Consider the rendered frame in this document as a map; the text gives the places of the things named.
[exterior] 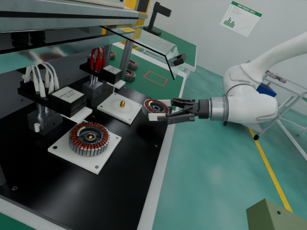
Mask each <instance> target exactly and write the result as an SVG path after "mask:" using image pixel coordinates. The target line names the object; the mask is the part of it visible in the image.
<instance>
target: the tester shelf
mask: <svg viewBox="0 0 307 230"><path fill-rule="evenodd" d="M139 14H140V12H138V11H135V10H133V9H131V8H129V7H126V6H124V8H119V7H113V6H107V5H99V4H93V3H88V2H82V1H76V0H0V31H20V30H36V29H53V28H69V27H85V26H109V25H125V24H137V22H138V17H139Z"/></svg>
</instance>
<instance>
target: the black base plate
mask: <svg viewBox="0 0 307 230"><path fill-rule="evenodd" d="M89 80H90V75H88V76H86V77H84V78H82V79H80V80H78V81H76V82H74V83H72V84H70V85H68V86H69V87H72V88H74V89H75V90H78V91H80V92H82V84H84V83H86V82H88V81H89ZM98 81H99V82H101V83H103V85H102V91H101V94H99V95H98V96H97V97H95V98H94V99H93V100H90V99H89V98H86V101H87V105H86V107H87V108H90V109H92V113H91V114H89V115H88V116H87V117H86V118H85V119H84V120H85V121H88V122H93V124H94V122H95V123H98V124H101V125H102V126H104V127H105V128H106V129H107V130H108V131H109V132H111V133H113V134H115V135H118V136H120V137H121V140H120V142H119V143H118V145H117V146H116V148H115V149H114V151H113V153H112V154H111V155H110V157H109V158H108V160H107V161H106V163H105V165H104V166H103V168H102V169H101V171H100V172H99V174H98V175H97V174H95V173H93V172H91V171H89V170H87V169H85V168H82V167H80V166H78V165H76V164H74V163H72V162H70V161H67V160H65V159H63V158H61V157H59V156H57V155H55V154H53V153H50V152H48V148H49V147H50V146H51V145H53V144H54V143H55V142H56V141H57V140H59V139H60V138H61V137H62V136H63V135H65V134H66V133H67V132H68V131H69V130H70V129H72V128H73V127H74V126H75V125H76V124H77V123H76V122H74V121H72V120H70V119H68V118H66V117H64V116H63V122H62V123H60V124H59V125H58V126H56V127H55V128H54V129H52V130H51V131H50V132H48V133H47V134H46V135H42V134H40V133H36V132H35V131H33V130H31V129H29V125H28V119H27V114H29V113H31V112H33V111H35V110H37V104H36V102H34V103H32V104H30V105H28V106H26V107H24V108H22V109H20V110H18V111H16V112H14V113H12V114H10V115H8V116H6V117H4V118H2V119H0V166H1V168H2V171H3V174H4V176H5V179H6V183H4V184H3V185H2V186H1V185H0V198H1V199H3V200H5V201H7V202H9V203H11V204H14V205H16V206H18V207H20V208H22V209H24V210H26V211H28V212H30V213H33V214H35V215H37V216H39V217H41V218H43V219H45V220H47V221H50V222H52V223H54V224H56V225H58V226H60V227H62V228H64V229H66V230H137V228H138V224H139V221H140V218H141V214H142V211H143V207H144V204H145V200H146V197H147V194H148V190H149V187H150V184H151V181H152V177H153V174H154V170H155V167H156V163H157V160H158V157H159V153H160V150H161V146H162V144H163V140H164V136H165V133H166V130H167V127H168V124H167V121H149V118H148V117H147V116H146V115H145V114H144V113H143V111H142V108H141V110H140V111H139V113H138V114H137V116H136V117H135V119H134V120H133V122H132V123H131V124H128V123H126V122H124V121H122V120H120V119H117V118H115V117H113V116H111V115H109V114H107V113H105V112H102V111H100V110H98V109H97V106H99V105H100V104H101V103H102V102H103V101H105V100H106V99H107V98H108V97H109V96H110V95H111V94H112V91H113V86H111V85H109V84H107V82H106V81H104V80H102V79H100V78H98ZM114 92H115V93H117V94H119V95H121V96H123V97H126V98H128V99H130V100H132V101H134V102H136V103H138V104H141V105H143V104H144V101H145V100H147V99H152V98H150V97H148V96H146V95H144V94H142V93H140V92H138V91H135V90H133V89H131V88H129V87H127V86H125V85H123V86H122V87H121V88H120V89H118V88H115V90H114Z"/></svg>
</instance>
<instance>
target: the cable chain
mask: <svg viewBox="0 0 307 230"><path fill-rule="evenodd" d="M29 33H30V37H31V38H33V39H30V40H31V44H32V45H38V44H44V43H45V42H44V41H45V31H32V32H19V33H12V34H11V39H12V40H14V41H12V45H13V46H14V47H15V48H17V47H26V46H29V44H27V43H29V38H28V35H29ZM38 68H39V70H42V69H45V68H46V67H45V66H43V65H41V64H39V65H38ZM14 71H16V72H18V73H20V74H22V75H25V74H26V67H25V68H20V69H17V70H14Z"/></svg>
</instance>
